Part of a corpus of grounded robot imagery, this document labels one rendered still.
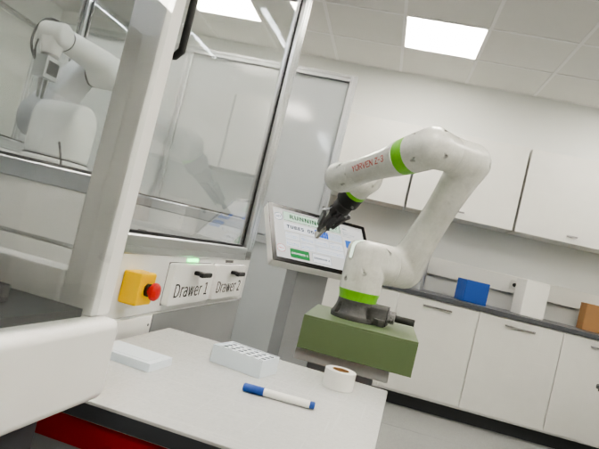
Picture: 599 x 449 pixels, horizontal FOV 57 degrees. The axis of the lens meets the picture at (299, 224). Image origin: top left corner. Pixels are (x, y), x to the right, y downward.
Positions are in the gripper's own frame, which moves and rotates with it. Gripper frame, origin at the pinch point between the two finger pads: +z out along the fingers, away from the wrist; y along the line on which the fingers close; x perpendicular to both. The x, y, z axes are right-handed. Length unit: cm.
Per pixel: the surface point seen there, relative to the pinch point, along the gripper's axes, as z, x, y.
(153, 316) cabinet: -26, 64, 73
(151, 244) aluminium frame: -44, 55, 79
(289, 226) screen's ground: 17.4, -13.2, 4.1
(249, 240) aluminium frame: -1.9, 14.6, 33.2
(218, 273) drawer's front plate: -13, 39, 50
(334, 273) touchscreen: 18.2, 6.4, -16.9
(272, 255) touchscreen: 17.5, 4.1, 13.6
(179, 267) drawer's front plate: -33, 53, 68
